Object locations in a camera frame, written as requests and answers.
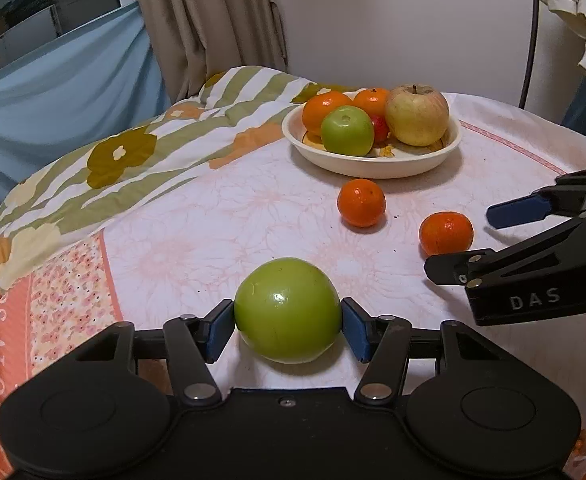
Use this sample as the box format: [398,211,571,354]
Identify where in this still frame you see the light blue sheet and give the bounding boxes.
[0,0,170,217]

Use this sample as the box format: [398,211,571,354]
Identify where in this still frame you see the beige curtain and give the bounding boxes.
[123,0,290,104]

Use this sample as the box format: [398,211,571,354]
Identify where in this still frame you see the pink printed cloth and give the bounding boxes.
[0,91,586,480]

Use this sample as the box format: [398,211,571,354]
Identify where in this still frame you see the red cherry tomato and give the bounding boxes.
[370,114,391,143]

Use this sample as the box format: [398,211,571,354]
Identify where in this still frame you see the small green apple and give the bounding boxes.
[234,257,344,365]

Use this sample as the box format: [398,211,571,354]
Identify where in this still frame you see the large orange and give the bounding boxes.
[302,91,356,137]
[353,87,392,118]

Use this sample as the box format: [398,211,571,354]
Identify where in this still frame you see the large green apple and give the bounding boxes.
[321,106,376,157]

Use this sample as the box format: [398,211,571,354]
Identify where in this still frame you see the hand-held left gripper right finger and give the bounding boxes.
[340,297,512,404]

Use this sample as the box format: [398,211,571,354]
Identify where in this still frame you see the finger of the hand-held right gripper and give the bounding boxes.
[424,210,586,287]
[486,164,586,231]

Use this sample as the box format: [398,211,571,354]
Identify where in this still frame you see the small mandarin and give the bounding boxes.
[337,178,387,228]
[419,211,474,257]

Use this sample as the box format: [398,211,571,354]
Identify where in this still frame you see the striped floral blanket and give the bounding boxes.
[0,66,358,306]

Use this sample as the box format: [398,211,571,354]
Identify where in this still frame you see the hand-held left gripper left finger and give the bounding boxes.
[65,299,236,404]

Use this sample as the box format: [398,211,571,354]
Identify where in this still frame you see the window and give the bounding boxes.
[0,0,136,86]

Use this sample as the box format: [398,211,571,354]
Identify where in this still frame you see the yellow-red apple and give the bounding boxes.
[384,84,450,147]

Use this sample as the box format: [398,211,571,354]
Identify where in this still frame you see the cream bowl with duck print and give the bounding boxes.
[281,89,462,179]

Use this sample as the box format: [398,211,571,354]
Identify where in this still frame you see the black cable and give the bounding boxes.
[518,0,542,111]

